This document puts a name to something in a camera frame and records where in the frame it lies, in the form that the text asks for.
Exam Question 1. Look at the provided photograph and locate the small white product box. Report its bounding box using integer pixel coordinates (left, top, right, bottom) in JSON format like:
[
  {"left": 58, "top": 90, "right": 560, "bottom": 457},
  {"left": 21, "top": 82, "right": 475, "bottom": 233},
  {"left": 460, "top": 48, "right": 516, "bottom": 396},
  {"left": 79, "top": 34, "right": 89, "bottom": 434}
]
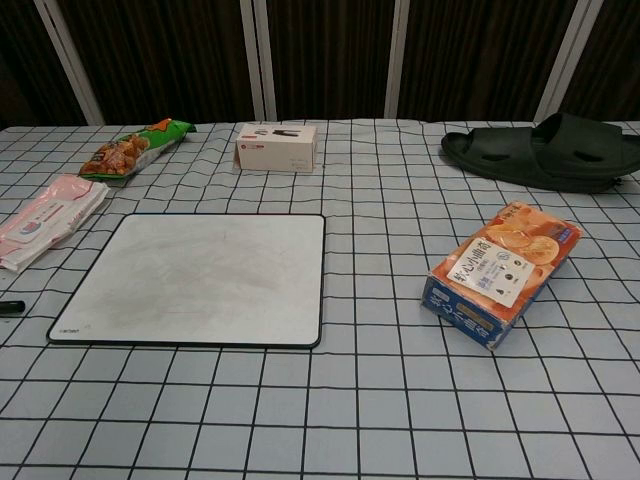
[{"left": 234, "top": 122, "right": 320, "bottom": 174}]

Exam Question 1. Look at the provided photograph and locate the black rubber slipper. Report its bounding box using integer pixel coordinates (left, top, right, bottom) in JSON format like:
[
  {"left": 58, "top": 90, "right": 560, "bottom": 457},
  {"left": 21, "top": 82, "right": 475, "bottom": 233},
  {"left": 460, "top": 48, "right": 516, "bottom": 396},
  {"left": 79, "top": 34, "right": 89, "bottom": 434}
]
[{"left": 440, "top": 112, "right": 640, "bottom": 194}]

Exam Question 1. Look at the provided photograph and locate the white drawing board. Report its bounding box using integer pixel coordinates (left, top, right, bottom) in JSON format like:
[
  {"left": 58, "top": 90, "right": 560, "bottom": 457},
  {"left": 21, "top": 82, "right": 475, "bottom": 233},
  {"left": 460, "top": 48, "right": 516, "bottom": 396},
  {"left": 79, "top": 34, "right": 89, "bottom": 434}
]
[{"left": 46, "top": 213, "right": 327, "bottom": 349}]

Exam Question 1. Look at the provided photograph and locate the dark folding screen panel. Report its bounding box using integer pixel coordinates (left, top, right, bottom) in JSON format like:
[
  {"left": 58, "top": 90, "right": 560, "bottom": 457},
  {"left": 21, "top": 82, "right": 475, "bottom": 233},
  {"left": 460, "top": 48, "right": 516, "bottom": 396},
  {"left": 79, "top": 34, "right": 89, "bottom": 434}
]
[
  {"left": 252, "top": 0, "right": 416, "bottom": 123},
  {"left": 0, "top": 0, "right": 89, "bottom": 130},
  {"left": 34, "top": 0, "right": 261, "bottom": 126},
  {"left": 384, "top": 0, "right": 601, "bottom": 124},
  {"left": 539, "top": 0, "right": 640, "bottom": 124}
]

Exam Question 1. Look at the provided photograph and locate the orange blue cookie box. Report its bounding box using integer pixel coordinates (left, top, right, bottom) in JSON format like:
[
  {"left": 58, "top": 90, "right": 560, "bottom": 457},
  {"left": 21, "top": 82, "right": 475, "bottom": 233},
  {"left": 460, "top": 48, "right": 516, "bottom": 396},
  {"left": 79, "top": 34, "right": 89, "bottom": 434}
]
[{"left": 421, "top": 201, "right": 584, "bottom": 354}]

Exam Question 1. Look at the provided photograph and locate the pink wet wipes pack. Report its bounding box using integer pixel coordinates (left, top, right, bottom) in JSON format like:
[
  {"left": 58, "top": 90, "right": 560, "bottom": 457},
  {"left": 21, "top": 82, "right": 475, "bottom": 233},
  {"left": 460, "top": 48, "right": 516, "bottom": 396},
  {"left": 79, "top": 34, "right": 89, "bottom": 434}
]
[{"left": 0, "top": 173, "right": 109, "bottom": 272}]

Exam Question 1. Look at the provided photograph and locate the green orange snack bag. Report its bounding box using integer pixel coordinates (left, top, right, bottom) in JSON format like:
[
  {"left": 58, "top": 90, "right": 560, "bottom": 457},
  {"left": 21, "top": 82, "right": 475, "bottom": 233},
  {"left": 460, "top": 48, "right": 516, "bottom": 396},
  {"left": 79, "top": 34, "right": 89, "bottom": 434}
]
[{"left": 78, "top": 117, "right": 198, "bottom": 182}]

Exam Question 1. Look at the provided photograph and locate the blue checked tablecloth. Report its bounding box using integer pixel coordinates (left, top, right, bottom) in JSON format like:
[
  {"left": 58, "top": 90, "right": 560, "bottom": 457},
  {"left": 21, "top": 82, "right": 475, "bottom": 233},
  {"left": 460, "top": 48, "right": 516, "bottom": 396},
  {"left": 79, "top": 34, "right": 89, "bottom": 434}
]
[{"left": 0, "top": 118, "right": 640, "bottom": 480}]

